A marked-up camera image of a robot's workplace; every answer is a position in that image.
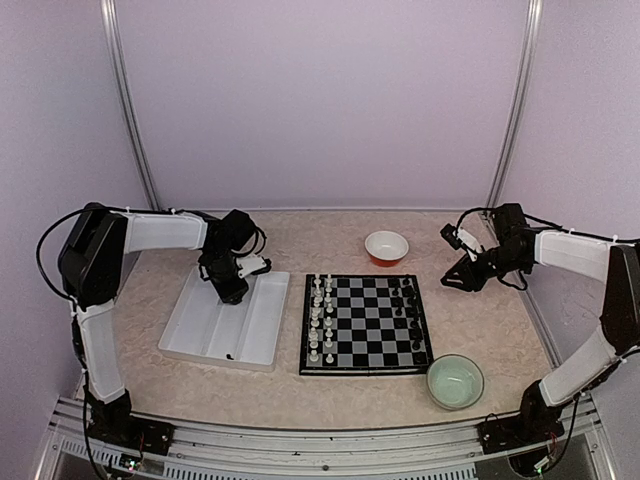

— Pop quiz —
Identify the black white chessboard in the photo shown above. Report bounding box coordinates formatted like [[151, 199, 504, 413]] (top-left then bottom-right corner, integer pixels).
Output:
[[299, 274, 434, 376]]

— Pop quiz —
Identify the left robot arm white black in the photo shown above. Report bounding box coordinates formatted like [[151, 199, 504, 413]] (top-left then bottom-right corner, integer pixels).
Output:
[[53, 202, 271, 445]]

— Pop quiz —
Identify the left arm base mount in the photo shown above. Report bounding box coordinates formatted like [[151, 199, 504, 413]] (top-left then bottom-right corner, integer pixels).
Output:
[[88, 410, 175, 456]]

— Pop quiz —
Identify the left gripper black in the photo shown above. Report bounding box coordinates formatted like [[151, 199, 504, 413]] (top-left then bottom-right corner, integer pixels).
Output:
[[203, 249, 249, 304]]

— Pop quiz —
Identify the right aluminium frame post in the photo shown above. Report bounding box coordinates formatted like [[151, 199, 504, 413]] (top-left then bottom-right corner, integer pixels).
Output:
[[485, 0, 544, 208]]

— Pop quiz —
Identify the green glass bowl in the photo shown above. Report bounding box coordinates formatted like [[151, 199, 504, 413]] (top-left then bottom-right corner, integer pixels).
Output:
[[426, 354, 485, 411]]

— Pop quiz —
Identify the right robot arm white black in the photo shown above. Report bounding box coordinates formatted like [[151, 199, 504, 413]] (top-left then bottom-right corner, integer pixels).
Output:
[[440, 203, 639, 444]]

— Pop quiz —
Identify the front aluminium rail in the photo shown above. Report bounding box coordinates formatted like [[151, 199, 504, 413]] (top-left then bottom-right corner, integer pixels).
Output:
[[30, 398, 618, 479]]

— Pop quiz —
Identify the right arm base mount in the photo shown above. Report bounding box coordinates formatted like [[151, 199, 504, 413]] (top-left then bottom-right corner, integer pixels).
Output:
[[476, 412, 565, 454]]

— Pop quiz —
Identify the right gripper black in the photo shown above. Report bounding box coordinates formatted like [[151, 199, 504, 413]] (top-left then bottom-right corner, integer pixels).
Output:
[[442, 244, 530, 292]]

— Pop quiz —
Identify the red white bowl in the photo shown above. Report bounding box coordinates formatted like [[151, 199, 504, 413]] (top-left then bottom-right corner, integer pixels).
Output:
[[364, 231, 409, 267]]

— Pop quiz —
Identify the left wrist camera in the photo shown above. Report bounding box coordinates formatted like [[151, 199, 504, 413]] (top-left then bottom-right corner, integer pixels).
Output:
[[236, 254, 272, 278]]

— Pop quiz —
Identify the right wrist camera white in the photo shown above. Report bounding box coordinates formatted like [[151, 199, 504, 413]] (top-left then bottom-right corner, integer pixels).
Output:
[[440, 223, 484, 258]]

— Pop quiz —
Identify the white plastic compartment tray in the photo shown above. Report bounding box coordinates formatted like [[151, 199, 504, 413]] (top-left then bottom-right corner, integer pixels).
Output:
[[158, 268, 290, 372]]

